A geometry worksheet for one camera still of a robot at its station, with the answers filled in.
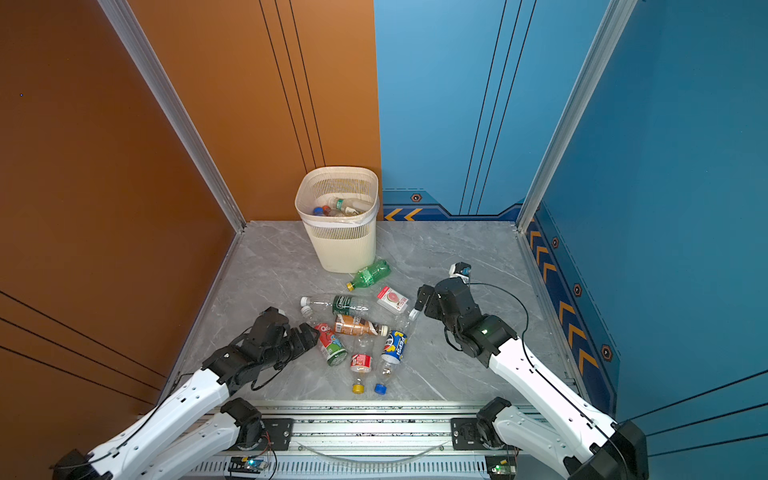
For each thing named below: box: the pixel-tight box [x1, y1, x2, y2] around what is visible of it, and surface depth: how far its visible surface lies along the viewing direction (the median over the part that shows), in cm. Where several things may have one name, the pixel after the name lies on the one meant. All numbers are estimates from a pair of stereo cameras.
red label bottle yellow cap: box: [350, 342, 374, 395], surface depth 82 cm
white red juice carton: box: [376, 286, 409, 315], surface depth 96 cm
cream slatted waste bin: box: [294, 167, 380, 274], surface depth 100 cm
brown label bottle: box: [334, 314, 389, 337], surface depth 89 cm
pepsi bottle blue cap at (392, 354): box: [374, 330, 408, 395], surface depth 84 cm
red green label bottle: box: [314, 322, 349, 367], surface depth 84 cm
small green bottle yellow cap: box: [346, 260, 391, 292], surface depth 101 cm
